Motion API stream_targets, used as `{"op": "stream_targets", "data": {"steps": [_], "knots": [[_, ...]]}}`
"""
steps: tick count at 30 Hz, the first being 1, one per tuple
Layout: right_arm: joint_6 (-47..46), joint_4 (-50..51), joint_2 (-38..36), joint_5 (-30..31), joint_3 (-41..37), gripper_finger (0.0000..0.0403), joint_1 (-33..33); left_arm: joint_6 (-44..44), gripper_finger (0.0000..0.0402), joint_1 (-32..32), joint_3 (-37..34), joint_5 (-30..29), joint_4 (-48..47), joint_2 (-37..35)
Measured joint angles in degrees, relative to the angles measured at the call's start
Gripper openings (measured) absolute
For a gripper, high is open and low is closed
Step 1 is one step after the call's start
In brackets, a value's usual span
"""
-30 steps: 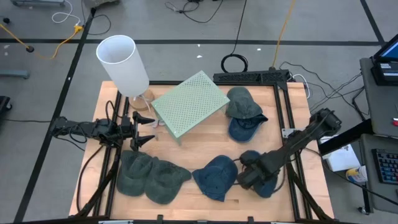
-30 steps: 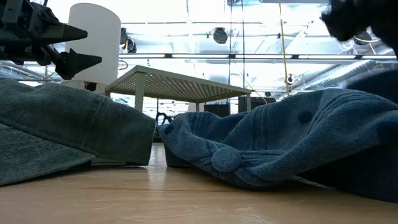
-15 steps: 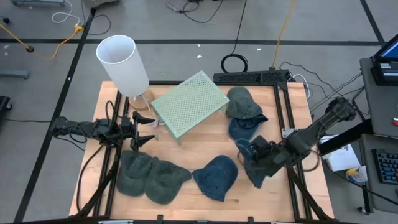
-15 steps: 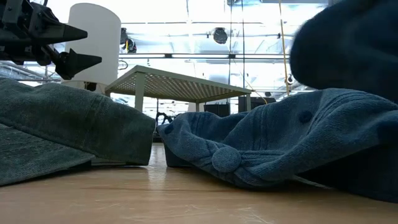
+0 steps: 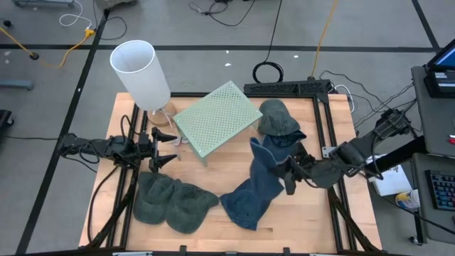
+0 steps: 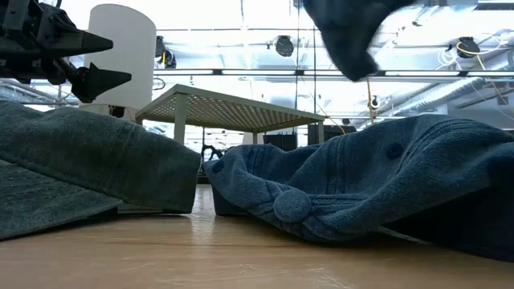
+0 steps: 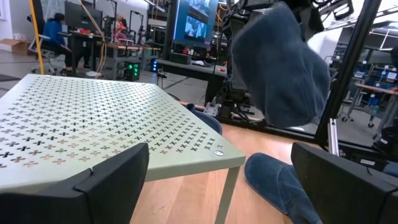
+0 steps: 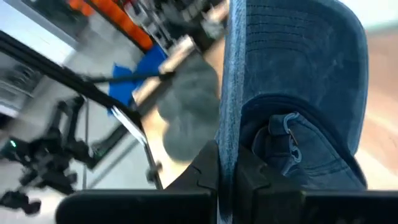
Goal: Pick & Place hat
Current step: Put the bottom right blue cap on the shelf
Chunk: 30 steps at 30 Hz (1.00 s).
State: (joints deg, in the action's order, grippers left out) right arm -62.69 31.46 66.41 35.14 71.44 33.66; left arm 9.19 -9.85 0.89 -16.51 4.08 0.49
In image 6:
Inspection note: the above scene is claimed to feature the black ceiling spotlight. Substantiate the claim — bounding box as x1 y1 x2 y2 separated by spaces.
456 35 481 59
155 35 178 70
274 35 296 59

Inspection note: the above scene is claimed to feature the green fabric cap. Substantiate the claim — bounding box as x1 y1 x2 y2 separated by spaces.
0 99 202 242

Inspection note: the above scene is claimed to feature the long yellow cable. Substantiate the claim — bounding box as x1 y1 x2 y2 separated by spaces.
365 75 375 124

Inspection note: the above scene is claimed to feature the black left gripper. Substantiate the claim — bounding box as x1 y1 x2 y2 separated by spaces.
0 0 133 104

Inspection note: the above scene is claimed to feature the pale green perforated shelf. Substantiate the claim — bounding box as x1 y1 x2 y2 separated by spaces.
135 83 326 145

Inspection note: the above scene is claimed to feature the white cylindrical bin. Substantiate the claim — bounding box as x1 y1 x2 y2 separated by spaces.
79 2 157 122

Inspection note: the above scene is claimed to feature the blue fabric cap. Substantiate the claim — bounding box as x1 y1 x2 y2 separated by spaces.
301 0 417 83
202 114 514 264

